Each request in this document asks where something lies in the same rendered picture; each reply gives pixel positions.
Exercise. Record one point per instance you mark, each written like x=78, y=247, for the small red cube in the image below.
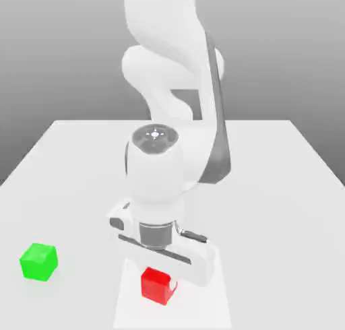
x=154, y=284

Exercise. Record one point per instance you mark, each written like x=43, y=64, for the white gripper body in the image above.
x=196, y=265

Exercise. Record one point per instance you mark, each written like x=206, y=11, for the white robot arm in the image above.
x=155, y=179

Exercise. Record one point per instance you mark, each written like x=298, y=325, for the small green cube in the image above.
x=37, y=262

